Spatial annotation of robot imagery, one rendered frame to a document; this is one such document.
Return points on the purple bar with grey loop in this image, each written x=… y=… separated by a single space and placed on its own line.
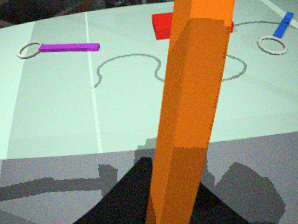
x=65 y=47

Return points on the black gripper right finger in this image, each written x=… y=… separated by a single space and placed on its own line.
x=209 y=209

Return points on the white loop with blue handle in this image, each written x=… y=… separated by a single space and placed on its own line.
x=277 y=35

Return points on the red rectangular block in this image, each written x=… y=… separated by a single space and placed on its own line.
x=163 y=22

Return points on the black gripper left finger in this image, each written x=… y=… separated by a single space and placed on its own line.
x=127 y=202

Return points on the orange handle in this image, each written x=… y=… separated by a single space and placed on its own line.
x=197 y=52

